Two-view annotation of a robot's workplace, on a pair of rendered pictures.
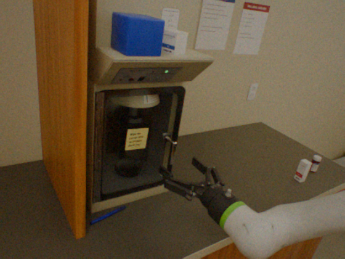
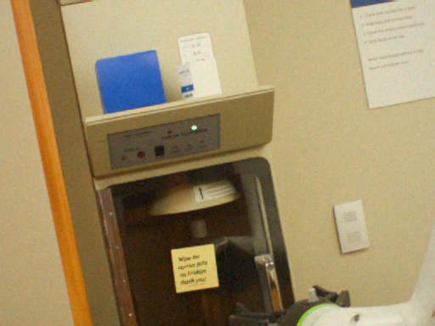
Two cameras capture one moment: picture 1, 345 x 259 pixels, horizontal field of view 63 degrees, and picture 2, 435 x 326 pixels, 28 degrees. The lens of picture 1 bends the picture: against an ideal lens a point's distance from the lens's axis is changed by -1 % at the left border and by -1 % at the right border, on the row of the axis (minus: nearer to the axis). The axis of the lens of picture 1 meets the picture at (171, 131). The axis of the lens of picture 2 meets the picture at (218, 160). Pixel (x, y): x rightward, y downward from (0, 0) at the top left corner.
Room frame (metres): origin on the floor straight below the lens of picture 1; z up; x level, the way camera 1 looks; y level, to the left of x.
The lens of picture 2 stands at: (-0.52, -0.66, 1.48)
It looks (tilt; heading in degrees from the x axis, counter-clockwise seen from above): 3 degrees down; 27
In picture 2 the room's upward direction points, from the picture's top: 11 degrees counter-clockwise
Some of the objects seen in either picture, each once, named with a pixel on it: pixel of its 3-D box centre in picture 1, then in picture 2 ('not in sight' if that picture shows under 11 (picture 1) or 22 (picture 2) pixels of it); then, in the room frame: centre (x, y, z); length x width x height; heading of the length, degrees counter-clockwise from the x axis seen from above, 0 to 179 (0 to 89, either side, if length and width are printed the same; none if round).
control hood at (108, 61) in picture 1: (156, 69); (181, 131); (0.80, 0.07, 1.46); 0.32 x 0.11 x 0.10; 127
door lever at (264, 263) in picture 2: (170, 150); (270, 283); (0.88, -0.01, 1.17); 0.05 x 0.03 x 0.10; 37
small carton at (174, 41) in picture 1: (174, 42); (199, 80); (0.83, 0.03, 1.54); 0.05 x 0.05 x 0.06; 55
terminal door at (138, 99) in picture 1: (139, 145); (206, 280); (0.84, 0.10, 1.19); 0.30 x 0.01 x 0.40; 127
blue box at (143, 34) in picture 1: (137, 34); (129, 83); (0.76, 0.13, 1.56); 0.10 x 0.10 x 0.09; 37
